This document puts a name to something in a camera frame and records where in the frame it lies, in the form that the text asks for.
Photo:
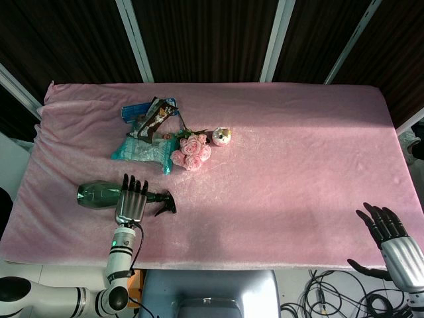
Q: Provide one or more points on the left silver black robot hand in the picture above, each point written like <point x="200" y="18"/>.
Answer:
<point x="130" y="205"/>

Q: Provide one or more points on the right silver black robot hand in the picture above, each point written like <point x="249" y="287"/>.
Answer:
<point x="399" y="251"/>

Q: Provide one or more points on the green spray bottle black trigger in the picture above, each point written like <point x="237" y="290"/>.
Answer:
<point x="96" y="198"/>

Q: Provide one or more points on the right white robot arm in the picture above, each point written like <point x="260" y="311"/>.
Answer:
<point x="415" y="303"/>

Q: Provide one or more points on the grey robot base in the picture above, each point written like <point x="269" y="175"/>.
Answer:
<point x="208" y="295"/>

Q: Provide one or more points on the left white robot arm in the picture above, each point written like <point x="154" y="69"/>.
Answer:
<point x="109" y="265"/>

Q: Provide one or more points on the teal clear plastic bag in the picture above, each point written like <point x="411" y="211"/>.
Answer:
<point x="145" y="150"/>

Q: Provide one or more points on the pink artificial rose bouquet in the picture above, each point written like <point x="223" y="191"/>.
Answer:
<point x="192" y="152"/>

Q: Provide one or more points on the brown snack wrapper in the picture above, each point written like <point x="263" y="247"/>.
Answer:
<point x="155" y="121"/>

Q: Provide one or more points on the blue snack packet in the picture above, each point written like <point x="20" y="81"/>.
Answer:
<point x="136" y="111"/>

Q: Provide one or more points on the pink plush table cloth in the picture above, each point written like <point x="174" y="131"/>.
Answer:
<point x="248" y="172"/>

